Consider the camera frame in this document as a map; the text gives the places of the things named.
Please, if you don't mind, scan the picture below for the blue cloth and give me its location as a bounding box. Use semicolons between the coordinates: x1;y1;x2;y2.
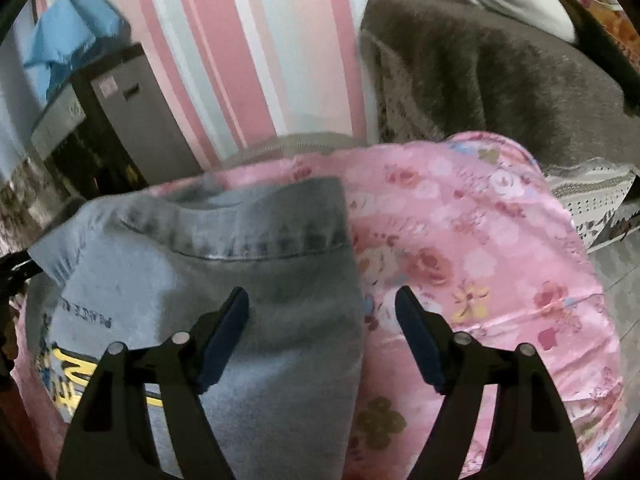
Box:
22;0;128;103

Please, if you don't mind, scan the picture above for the orange floral cloth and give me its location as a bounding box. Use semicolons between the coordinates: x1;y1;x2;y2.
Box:
555;0;640;68

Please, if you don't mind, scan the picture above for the black cloth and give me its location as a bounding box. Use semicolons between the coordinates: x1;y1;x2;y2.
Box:
562;0;640;111

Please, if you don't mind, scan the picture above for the pink floral bed sheet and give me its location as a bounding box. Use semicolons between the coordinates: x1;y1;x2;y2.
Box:
10;130;626;480

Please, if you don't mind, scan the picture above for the dark cabinet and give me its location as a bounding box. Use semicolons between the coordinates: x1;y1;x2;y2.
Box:
42;120;201;201

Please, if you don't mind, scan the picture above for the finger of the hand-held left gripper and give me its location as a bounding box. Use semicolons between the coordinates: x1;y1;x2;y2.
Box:
0;251;36;291

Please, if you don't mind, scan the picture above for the grey box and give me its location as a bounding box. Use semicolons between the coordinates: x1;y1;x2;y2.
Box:
70;42;203;186

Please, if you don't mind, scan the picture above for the grey fuzzy blanket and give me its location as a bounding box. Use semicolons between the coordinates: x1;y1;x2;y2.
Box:
359;0;640;173

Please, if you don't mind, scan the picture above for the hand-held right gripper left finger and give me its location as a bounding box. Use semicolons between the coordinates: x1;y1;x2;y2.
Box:
56;286;250;480

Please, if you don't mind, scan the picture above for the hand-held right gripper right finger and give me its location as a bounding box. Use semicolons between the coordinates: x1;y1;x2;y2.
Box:
394;286;587;480

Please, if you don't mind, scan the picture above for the grey mattress edge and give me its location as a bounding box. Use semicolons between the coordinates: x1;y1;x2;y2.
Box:
222;131;361;166

